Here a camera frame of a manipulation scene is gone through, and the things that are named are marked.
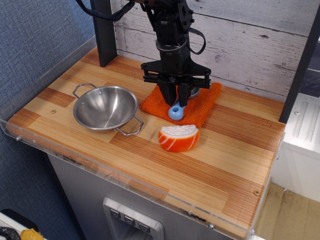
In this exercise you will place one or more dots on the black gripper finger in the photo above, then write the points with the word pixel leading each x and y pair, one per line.
pixel 168 91
pixel 184 92

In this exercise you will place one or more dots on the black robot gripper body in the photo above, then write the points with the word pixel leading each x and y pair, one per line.
pixel 176 68

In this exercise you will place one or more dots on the blue grey toy scoop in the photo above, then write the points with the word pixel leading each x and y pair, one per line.
pixel 176 111

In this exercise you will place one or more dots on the orange knitted cloth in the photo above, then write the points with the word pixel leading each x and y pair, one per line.
pixel 196 111

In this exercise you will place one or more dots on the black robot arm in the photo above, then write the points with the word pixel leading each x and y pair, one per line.
pixel 171 20

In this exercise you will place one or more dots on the toy salmon sushi piece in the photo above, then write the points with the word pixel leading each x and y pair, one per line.
pixel 179 138

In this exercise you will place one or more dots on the clear acrylic table guard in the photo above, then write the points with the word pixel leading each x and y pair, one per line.
pixel 240 128

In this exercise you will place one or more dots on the grey toy fridge cabinet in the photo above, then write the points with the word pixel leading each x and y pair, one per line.
pixel 86 191

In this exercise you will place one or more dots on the silver dispenser button panel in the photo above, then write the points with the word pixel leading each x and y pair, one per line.
pixel 126 223

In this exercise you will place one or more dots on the white plastic toy sink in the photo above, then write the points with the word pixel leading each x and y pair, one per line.
pixel 297 164

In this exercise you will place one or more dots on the black yellow object bottom left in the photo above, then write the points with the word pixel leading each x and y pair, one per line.
pixel 8 233

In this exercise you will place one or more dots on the stainless steel two-handled bowl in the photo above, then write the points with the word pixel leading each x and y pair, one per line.
pixel 105 108

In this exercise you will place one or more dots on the black left vertical post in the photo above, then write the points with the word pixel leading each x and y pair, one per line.
pixel 104 32

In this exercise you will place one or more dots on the black vertical post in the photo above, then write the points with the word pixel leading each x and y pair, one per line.
pixel 104 32
pixel 305 59

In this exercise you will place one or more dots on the black right vertical post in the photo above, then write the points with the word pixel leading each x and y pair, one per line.
pixel 305 59

